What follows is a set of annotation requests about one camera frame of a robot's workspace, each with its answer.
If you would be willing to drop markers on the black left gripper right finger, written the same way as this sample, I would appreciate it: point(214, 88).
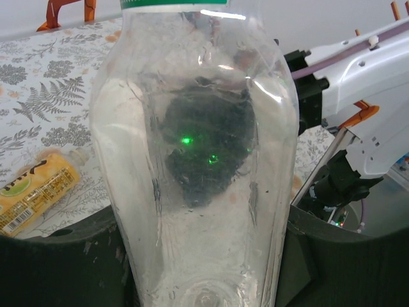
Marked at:
point(345, 275)

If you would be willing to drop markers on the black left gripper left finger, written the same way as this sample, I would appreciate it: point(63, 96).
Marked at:
point(57, 275)

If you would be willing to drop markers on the yellow label tea bottle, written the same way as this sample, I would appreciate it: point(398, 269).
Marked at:
point(38, 192)

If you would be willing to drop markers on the tall clear plastic bottle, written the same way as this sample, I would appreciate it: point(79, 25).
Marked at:
point(198, 243)

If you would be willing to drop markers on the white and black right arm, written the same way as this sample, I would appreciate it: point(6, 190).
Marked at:
point(367, 83)

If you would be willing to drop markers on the floral tablecloth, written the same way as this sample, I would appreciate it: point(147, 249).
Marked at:
point(48, 96)

